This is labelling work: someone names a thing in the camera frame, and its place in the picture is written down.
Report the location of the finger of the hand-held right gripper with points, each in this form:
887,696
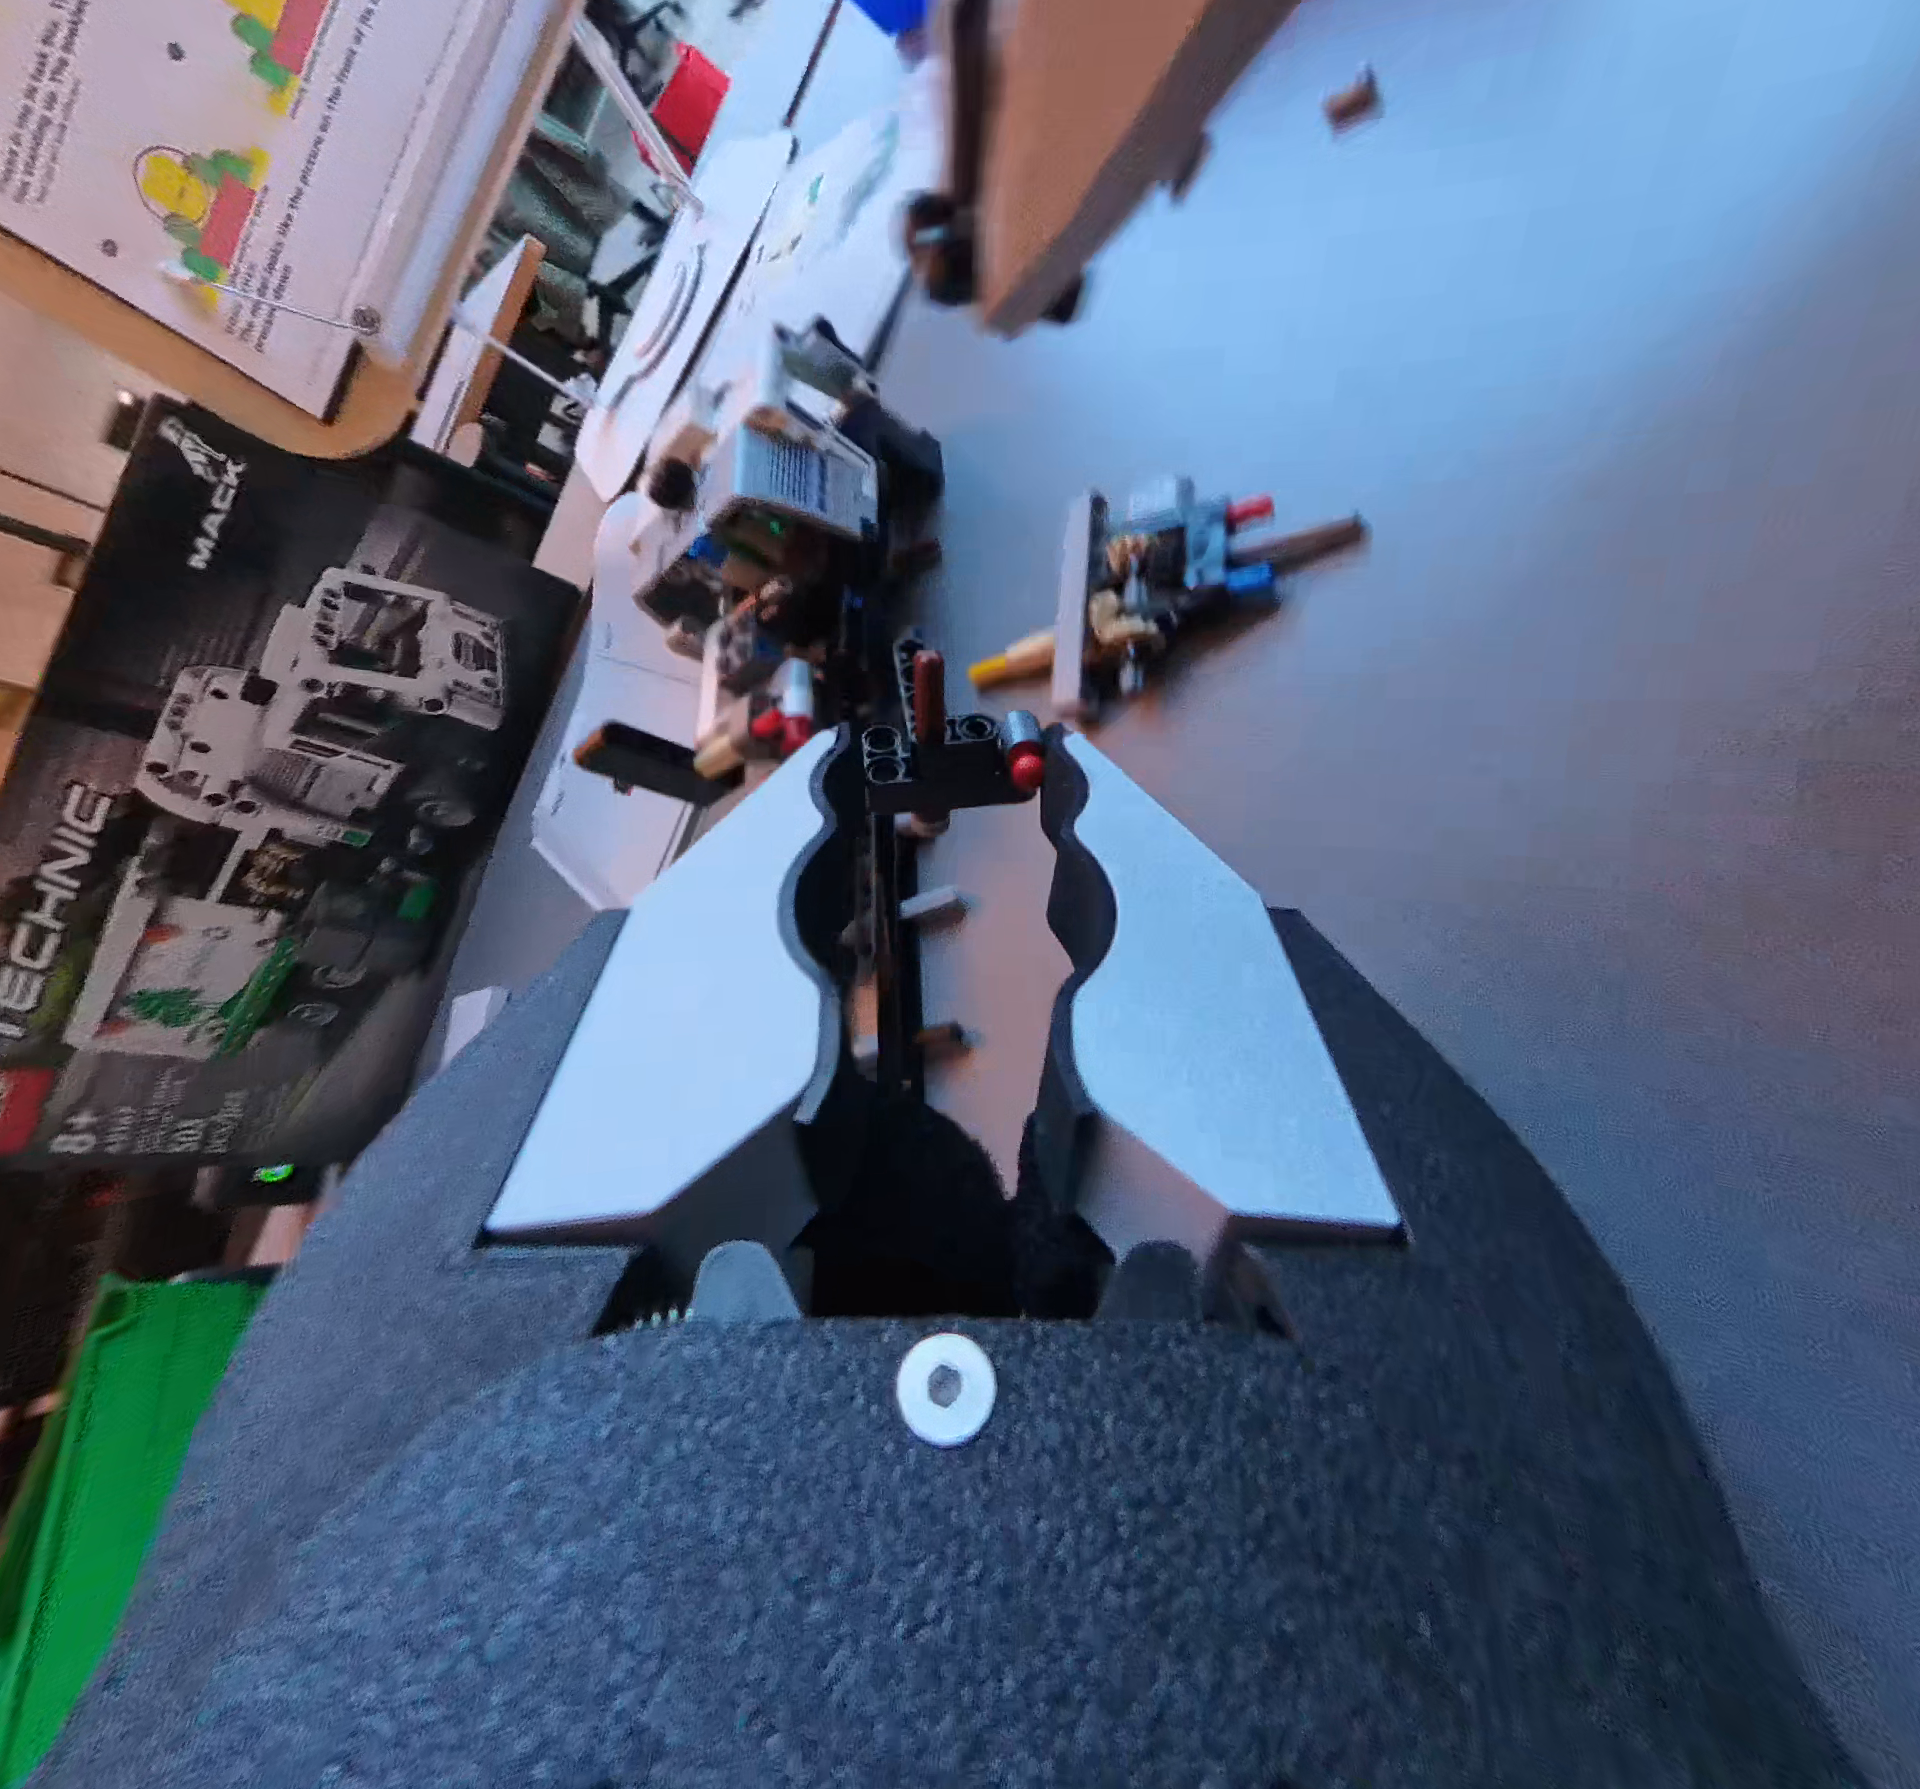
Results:
953,19
1110,50

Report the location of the white lego truck model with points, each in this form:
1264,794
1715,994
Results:
787,476

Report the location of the small black lego connector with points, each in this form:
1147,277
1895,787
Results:
941,251

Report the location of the small white panel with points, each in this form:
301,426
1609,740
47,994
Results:
488,334

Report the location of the illustrated sign sheet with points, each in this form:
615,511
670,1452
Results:
225,93

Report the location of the red plastic container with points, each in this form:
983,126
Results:
692,103

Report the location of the green plastic bin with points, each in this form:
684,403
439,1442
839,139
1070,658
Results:
103,1489

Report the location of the white paper sheet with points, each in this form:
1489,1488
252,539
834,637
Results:
615,830

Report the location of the brown lego pin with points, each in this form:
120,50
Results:
1353,103

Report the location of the black lego set box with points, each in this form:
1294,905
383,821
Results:
269,770

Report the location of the framed instruction poster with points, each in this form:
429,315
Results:
360,429

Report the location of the black lego beam assembly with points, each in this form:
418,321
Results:
946,770

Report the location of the black lego beam orange tip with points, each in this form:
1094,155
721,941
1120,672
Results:
644,756

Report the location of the small lego gear subassembly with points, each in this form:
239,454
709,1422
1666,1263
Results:
1141,574

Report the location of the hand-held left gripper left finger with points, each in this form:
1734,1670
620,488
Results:
690,1010

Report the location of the lego instruction booklet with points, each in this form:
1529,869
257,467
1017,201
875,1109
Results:
840,215

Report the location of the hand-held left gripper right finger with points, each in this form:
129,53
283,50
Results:
1214,1053

